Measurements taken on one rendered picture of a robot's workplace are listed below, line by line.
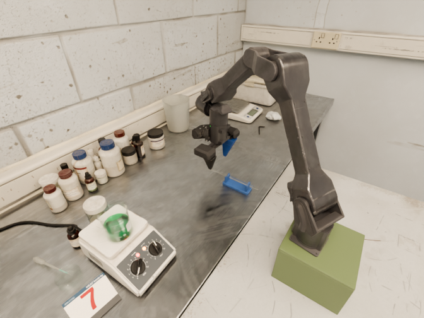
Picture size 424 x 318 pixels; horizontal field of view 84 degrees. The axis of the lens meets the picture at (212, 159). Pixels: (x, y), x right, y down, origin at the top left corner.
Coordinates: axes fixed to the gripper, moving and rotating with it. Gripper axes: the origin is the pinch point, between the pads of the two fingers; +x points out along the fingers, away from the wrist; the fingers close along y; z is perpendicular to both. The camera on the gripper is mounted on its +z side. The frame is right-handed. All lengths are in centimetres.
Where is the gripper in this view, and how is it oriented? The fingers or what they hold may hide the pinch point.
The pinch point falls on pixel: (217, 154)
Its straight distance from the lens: 80.7
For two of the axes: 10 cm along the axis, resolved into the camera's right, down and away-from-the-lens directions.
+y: -5.7, 4.8, -6.6
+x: -0.1, 8.1, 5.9
